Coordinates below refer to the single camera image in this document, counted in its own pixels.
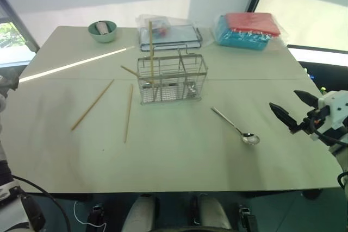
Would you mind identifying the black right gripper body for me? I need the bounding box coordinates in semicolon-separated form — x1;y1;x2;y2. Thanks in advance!
296;105;331;135

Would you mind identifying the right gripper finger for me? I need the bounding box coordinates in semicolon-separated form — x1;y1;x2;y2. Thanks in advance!
294;89;319;108
269;102;299;134

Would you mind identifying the silver metal spoon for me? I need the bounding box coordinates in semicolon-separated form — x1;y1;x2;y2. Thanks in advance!
211;106;261;145

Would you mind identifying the white monitor screen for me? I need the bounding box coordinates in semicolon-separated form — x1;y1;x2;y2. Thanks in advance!
287;44;348;67

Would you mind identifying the blue plastic-wrapped pack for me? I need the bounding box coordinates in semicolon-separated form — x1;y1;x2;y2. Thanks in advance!
214;14;273;52

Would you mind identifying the red plastic-wrapped pack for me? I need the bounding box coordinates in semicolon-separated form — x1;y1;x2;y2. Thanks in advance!
225;12;281;37

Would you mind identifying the black stand foot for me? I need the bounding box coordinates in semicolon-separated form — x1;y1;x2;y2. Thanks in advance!
238;205;258;232
87;204;106;232

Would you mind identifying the white robot leg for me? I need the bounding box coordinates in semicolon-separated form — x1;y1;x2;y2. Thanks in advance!
189;194;232;232
121;195;161;232

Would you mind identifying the wooden chopstick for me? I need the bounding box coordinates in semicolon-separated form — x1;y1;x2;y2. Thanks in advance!
148;20;154;85
71;79;115;131
120;65;140;77
123;84;134;144

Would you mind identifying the clear plastic bag with items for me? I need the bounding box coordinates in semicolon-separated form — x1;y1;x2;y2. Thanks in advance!
135;14;197;40

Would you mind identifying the green bowl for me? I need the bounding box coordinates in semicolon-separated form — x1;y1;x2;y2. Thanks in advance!
87;20;118;44

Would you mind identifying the grey packet in bowl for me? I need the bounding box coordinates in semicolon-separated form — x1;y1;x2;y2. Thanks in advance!
95;21;111;36

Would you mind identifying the dark grey blurry object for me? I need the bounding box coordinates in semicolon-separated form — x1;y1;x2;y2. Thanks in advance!
0;75;19;92

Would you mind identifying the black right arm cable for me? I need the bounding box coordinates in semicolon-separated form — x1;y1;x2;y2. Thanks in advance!
312;130;348;146

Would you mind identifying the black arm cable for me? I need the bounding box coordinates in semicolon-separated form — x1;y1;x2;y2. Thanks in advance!
12;175;72;232
312;130;348;146

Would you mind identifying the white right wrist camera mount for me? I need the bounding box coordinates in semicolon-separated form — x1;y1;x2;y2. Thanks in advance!
317;90;348;131

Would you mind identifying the metal wire cutlery basket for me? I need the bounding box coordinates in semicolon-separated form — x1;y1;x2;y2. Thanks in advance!
136;44;209;106

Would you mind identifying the thin white cable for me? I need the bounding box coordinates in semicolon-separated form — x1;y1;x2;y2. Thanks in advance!
73;200;107;229

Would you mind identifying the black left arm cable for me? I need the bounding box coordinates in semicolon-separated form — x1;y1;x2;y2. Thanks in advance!
12;175;72;232

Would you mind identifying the dark grey window frame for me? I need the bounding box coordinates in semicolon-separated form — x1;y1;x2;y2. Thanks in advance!
0;0;41;53

